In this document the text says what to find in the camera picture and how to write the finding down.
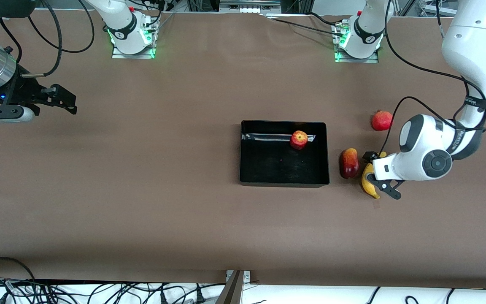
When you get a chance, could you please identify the yellow banana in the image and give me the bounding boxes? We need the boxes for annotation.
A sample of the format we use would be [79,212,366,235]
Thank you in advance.
[361,152,388,199]

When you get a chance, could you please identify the red yellow apple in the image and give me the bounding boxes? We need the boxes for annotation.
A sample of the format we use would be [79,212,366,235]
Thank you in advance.
[290,130,308,150]

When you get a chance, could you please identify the black plastic box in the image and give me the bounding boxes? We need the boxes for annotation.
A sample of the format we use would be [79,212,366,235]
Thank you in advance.
[239,120,330,188]

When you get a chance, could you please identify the red yellow mango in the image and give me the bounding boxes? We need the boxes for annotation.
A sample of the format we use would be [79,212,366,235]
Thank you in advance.
[339,148,359,179]

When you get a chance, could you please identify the red pomegranate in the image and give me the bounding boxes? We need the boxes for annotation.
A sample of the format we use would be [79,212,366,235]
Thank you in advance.
[371,110,394,132]

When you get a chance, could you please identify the brown table cover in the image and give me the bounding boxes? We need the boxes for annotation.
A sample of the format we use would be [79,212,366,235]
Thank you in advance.
[0,9,486,290]

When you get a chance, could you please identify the white power strip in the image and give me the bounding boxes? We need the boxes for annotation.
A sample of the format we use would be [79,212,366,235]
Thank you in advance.
[219,0,282,13]

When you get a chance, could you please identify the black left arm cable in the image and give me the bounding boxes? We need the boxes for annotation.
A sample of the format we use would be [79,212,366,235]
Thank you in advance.
[378,0,486,161]

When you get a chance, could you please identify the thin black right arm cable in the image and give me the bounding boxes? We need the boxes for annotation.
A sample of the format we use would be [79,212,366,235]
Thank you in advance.
[0,17,23,64]

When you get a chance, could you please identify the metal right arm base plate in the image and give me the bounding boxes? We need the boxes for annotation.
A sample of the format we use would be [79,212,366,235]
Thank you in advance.
[111,15,156,60]

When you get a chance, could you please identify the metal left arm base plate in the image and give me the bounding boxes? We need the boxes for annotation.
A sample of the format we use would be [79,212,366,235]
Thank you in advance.
[334,21,379,64]

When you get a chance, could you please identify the black cable to arm base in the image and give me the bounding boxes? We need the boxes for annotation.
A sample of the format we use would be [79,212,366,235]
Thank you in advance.
[264,14,345,34]

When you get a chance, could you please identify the thick black looping cable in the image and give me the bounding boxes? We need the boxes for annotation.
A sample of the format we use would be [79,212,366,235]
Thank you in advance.
[0,257,37,281]

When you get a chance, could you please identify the small metal table bracket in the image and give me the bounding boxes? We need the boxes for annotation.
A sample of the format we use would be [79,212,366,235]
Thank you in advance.
[225,270,251,282]

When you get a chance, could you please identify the grey metal post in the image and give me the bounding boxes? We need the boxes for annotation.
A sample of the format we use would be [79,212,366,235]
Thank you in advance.
[215,270,244,304]

